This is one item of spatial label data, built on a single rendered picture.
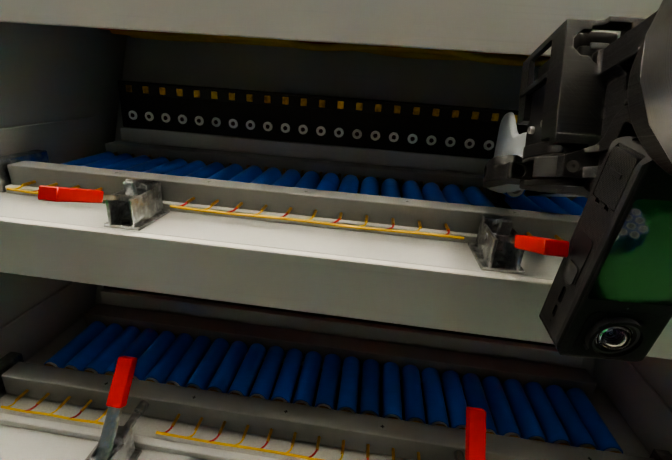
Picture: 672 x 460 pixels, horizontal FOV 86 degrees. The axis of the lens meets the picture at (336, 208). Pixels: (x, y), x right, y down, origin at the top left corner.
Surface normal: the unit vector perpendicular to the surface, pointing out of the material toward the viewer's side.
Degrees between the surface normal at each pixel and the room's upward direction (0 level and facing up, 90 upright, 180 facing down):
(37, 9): 111
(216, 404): 21
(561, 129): 91
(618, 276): 121
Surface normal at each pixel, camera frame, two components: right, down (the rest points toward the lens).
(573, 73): -0.09, -0.01
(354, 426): 0.07, -0.94
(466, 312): -0.11, 0.33
